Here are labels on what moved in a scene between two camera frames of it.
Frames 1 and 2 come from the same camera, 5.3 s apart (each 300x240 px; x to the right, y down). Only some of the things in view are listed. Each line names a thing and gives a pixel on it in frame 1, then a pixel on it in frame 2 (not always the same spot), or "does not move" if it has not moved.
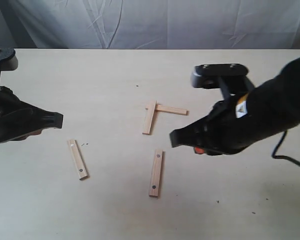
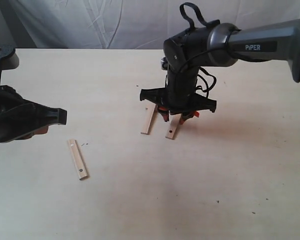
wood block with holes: [78, 159] does not move
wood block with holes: [157, 172] to [174, 121]
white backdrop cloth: [150, 24] does not move
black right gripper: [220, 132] to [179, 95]
